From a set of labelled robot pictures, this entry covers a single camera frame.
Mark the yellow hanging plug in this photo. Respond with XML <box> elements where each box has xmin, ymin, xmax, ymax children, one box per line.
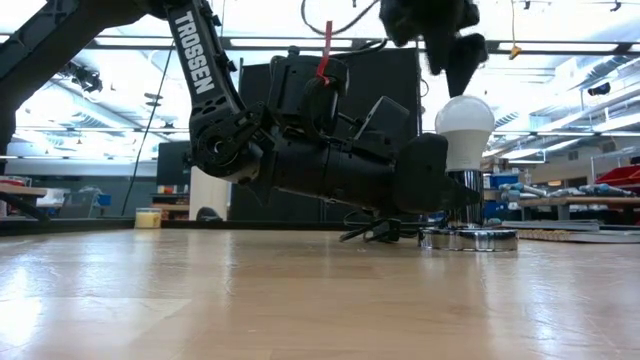
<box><xmin>508</xmin><ymin>0</ymin><xmax>523</xmax><ymax>61</ymax></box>

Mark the black lamp cord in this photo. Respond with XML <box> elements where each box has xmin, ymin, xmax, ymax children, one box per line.
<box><xmin>338</xmin><ymin>208</ymin><xmax>426</xmax><ymax>245</ymax></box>

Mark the red storage bin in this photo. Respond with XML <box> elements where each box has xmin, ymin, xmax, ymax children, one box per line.
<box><xmin>594</xmin><ymin>164</ymin><xmax>640</xmax><ymax>190</ymax></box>

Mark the yellow candle jar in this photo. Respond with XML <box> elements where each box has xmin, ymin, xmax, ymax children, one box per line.
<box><xmin>134</xmin><ymin>207</ymin><xmax>163</xmax><ymax>230</ymax></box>

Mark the white lightbulb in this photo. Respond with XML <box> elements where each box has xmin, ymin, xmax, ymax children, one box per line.
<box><xmin>433</xmin><ymin>94</ymin><xmax>496</xmax><ymax>173</ymax></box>

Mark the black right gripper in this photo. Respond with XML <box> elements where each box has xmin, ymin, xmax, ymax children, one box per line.
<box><xmin>379</xmin><ymin>0</ymin><xmax>489</xmax><ymax>99</ymax></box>

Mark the white cylinder cup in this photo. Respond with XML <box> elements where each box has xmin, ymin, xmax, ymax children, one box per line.
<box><xmin>188</xmin><ymin>166</ymin><xmax>231</xmax><ymax>221</ymax></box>

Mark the black ceiling-mounted device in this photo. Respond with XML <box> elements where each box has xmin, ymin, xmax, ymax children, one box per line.
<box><xmin>59</xmin><ymin>59</ymin><xmax>104</xmax><ymax>94</ymax></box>

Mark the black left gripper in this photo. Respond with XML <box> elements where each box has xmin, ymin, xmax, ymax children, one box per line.
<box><xmin>259</xmin><ymin>132</ymin><xmax>482</xmax><ymax>216</ymax></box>

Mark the black curtain panel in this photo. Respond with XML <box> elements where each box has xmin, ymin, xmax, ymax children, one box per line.
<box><xmin>230</xmin><ymin>62</ymin><xmax>326</xmax><ymax>224</ymax></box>
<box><xmin>327</xmin><ymin>47</ymin><xmax>420</xmax><ymax>224</ymax></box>

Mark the black hanging cable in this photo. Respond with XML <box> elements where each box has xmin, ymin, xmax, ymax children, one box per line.
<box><xmin>121</xmin><ymin>42</ymin><xmax>175</xmax><ymax>217</ymax></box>

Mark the wooden shelf unit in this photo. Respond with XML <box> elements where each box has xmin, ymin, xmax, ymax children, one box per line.
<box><xmin>149</xmin><ymin>184</ymin><xmax>192</xmax><ymax>221</ymax></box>

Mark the chrome lamp base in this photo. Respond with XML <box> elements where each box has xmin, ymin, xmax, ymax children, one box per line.
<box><xmin>418</xmin><ymin>169</ymin><xmax>520</xmax><ymax>253</ymax></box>

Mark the black monitor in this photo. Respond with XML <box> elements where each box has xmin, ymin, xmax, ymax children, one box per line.
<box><xmin>156</xmin><ymin>140</ymin><xmax>194</xmax><ymax>187</ymax></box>

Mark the wooden workbench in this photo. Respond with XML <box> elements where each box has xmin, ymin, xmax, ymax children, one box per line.
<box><xmin>0</xmin><ymin>183</ymin><xmax>49</xmax><ymax>221</ymax></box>
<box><xmin>517</xmin><ymin>196</ymin><xmax>640</xmax><ymax>221</ymax></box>

